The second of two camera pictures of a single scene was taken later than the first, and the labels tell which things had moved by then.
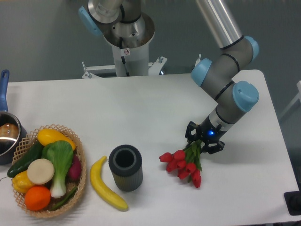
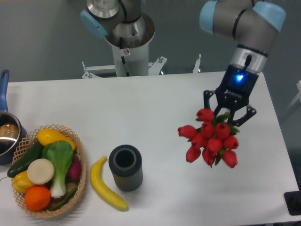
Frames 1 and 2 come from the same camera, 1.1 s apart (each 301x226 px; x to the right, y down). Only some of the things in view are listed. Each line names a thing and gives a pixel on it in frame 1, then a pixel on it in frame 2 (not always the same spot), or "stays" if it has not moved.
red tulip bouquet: (186, 163) to (215, 139)
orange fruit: (37, 197) stays
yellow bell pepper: (21, 181) stays
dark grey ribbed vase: (125, 162) stays
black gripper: (208, 133) to (233, 92)
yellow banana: (102, 188) stays
